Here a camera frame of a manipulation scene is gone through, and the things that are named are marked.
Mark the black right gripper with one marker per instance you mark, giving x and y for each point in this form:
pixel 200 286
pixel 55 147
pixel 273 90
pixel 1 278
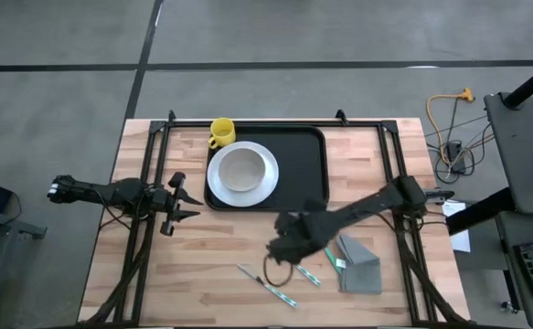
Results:
pixel 298 237

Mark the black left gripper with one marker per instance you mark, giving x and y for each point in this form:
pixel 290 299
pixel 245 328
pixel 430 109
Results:
pixel 167 201

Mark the white round plate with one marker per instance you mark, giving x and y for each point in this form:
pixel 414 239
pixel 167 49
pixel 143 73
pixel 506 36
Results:
pixel 266 183

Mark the beige bowl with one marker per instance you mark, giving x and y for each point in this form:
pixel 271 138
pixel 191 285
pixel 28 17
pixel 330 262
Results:
pixel 241 170

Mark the grey napkin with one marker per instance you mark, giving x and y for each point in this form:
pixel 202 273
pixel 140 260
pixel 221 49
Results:
pixel 362 269

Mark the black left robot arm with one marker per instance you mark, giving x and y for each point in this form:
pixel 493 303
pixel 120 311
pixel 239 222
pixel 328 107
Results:
pixel 110 192

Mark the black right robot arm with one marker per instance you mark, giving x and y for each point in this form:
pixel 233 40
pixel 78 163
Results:
pixel 376 201

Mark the black serving tray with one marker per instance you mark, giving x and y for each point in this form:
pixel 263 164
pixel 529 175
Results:
pixel 302 173

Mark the yellow mug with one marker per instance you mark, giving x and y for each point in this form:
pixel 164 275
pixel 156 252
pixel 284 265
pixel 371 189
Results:
pixel 222 130

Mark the white paper sheet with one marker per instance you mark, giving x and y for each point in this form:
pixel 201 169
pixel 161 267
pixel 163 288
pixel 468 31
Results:
pixel 460 240

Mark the grey metal stand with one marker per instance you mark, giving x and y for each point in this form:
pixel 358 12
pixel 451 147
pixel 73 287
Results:
pixel 24 227

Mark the black power adapter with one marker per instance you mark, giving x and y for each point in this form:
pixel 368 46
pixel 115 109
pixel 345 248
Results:
pixel 453 153

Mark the black diagonal beam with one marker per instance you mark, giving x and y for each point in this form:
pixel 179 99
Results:
pixel 476 210

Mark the dark grey desk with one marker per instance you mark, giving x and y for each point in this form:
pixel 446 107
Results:
pixel 506 228

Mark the black caster wheel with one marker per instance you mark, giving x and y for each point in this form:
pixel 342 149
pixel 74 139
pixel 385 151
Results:
pixel 506 306

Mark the black pole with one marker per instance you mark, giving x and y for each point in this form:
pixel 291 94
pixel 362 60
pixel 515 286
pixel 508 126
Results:
pixel 531 82

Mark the black metal table frame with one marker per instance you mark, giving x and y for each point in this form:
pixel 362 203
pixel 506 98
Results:
pixel 362 123

